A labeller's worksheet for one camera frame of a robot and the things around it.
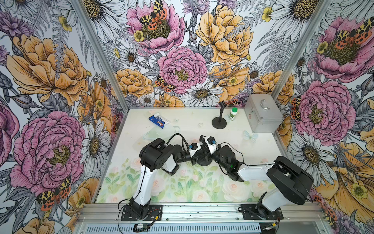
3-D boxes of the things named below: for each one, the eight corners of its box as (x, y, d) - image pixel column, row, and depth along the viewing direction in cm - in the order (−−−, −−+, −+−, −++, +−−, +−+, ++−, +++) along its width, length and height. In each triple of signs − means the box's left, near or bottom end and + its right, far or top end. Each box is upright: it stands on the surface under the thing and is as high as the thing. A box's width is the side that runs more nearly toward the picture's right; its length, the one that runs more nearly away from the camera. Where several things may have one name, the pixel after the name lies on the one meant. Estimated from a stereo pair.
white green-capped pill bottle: (228, 119, 116) (230, 111, 109) (230, 114, 120) (232, 106, 113) (233, 121, 115) (236, 113, 108) (235, 116, 119) (238, 108, 112)
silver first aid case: (251, 134, 109) (259, 119, 96) (242, 106, 128) (248, 90, 115) (274, 134, 109) (285, 119, 96) (261, 106, 128) (269, 90, 115)
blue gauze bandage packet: (149, 119, 116) (148, 117, 114) (157, 114, 120) (156, 111, 118) (161, 129, 110) (161, 126, 108) (169, 122, 114) (169, 120, 112)
